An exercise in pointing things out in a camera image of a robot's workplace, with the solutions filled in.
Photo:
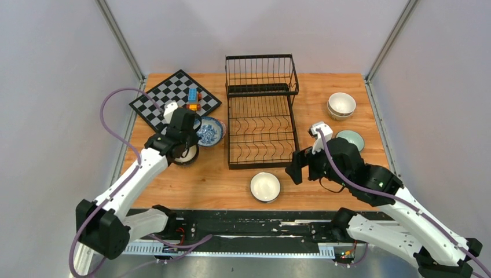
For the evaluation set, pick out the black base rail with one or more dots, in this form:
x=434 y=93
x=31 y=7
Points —
x=257 y=230

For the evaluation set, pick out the teal glazed bowl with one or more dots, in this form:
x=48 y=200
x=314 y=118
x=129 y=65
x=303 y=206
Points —
x=265 y=187

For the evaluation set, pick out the white green striped bowl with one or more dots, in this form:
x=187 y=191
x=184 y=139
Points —
x=352 y=137

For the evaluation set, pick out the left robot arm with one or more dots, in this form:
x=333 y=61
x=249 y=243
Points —
x=142 y=180

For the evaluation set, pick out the cream white bowl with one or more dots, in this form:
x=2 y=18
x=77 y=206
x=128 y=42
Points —
x=341 y=106

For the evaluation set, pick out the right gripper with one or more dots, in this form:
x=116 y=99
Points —
x=301 y=158

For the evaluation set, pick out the dark blue bowl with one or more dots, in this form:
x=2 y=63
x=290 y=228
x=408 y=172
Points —
x=188 y=157

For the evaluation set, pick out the blue floral white bowl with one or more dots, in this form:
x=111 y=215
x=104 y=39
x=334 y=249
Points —
x=209 y=130

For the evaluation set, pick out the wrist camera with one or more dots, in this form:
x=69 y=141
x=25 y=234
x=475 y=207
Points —
x=320 y=131
x=169 y=110

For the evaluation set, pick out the blue toy block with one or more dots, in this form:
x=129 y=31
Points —
x=194 y=98

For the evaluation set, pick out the checkered board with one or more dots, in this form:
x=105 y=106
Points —
x=173 y=89

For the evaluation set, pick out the black wire dish rack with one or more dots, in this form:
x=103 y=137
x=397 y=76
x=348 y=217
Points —
x=260 y=91

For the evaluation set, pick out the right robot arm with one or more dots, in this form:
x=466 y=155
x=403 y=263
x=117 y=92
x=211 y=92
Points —
x=428 y=245

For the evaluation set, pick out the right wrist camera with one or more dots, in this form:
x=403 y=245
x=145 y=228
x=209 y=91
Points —
x=320 y=131

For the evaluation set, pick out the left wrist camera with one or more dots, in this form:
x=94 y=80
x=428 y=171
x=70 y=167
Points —
x=169 y=110

